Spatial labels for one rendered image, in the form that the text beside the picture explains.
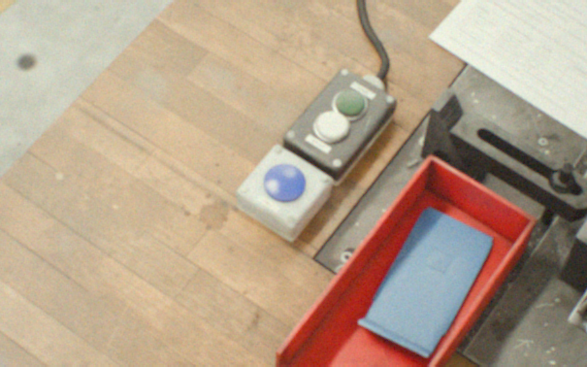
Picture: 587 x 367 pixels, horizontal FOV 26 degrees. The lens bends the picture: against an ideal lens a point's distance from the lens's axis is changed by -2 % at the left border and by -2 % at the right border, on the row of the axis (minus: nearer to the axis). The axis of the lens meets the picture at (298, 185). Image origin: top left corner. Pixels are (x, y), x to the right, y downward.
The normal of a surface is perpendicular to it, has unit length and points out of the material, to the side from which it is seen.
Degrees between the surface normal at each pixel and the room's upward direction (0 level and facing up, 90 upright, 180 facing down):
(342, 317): 0
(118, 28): 0
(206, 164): 0
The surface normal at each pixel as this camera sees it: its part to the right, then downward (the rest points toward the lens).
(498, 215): -0.58, 0.70
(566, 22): 0.06, -0.50
